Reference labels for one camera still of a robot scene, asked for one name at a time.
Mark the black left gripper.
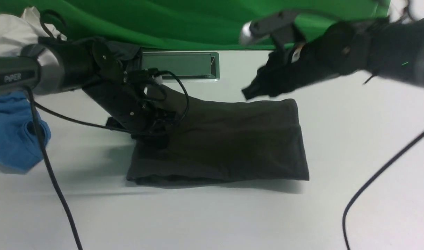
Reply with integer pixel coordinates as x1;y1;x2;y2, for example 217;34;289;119
82;77;178;149

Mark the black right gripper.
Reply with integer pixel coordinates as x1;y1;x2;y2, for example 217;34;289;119
241;44;340;101

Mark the dark gray long-sleeve top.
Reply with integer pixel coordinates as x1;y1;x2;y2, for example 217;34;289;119
126;97;310;187

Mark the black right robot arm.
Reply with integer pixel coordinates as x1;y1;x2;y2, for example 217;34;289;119
242;18;424;100

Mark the green backdrop cloth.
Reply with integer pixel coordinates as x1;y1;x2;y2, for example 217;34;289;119
0;0;390;50

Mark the dark teal crumpled garment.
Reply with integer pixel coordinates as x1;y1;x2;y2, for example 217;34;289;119
106;41;143;72

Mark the blue crumpled garment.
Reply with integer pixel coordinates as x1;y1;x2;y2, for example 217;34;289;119
0;91;43;173

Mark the white crumpled garment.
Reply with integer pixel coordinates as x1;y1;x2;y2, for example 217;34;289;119
0;7;67;57

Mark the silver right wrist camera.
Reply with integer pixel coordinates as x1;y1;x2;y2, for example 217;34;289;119
239;10;306;52

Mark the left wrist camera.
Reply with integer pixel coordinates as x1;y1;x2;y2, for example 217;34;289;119
123;68;163;84

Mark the metal table cable hatch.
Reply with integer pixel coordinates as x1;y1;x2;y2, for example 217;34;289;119
142;52;220;83

